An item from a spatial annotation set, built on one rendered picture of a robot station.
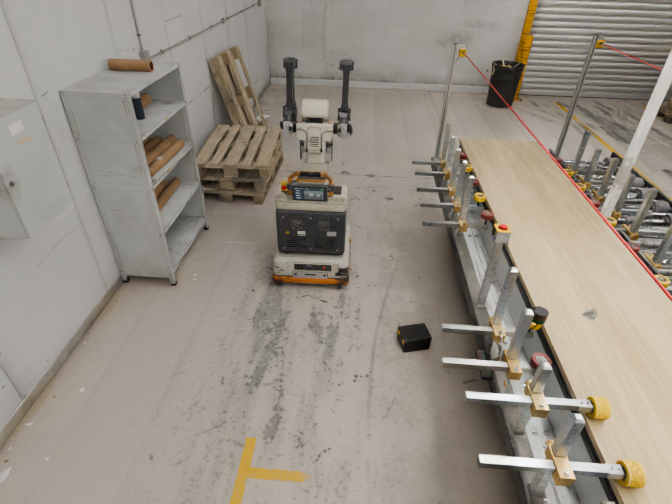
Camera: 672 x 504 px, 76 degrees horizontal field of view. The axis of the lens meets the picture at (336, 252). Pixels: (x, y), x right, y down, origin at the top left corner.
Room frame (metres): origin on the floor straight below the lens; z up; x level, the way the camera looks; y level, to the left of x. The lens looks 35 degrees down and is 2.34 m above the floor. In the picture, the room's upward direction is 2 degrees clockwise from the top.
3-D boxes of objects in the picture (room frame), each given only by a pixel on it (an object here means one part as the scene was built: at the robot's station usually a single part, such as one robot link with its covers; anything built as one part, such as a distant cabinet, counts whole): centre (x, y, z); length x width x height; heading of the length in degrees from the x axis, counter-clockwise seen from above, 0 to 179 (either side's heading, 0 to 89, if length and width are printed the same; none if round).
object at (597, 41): (3.80, -2.03, 1.25); 0.15 x 0.08 x 1.10; 177
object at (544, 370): (1.05, -0.78, 0.87); 0.04 x 0.04 x 0.48; 87
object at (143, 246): (3.18, 1.52, 0.78); 0.90 x 0.45 x 1.55; 177
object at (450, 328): (1.51, -0.75, 0.81); 0.43 x 0.03 x 0.04; 87
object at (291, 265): (2.74, 0.18, 0.23); 0.41 x 0.02 x 0.08; 88
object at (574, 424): (0.80, -0.76, 0.93); 0.04 x 0.04 x 0.48; 87
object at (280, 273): (3.07, 0.19, 0.16); 0.67 x 0.64 x 0.25; 178
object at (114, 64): (3.30, 1.52, 1.59); 0.30 x 0.08 x 0.08; 87
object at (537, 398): (1.03, -0.78, 0.95); 0.14 x 0.06 x 0.05; 177
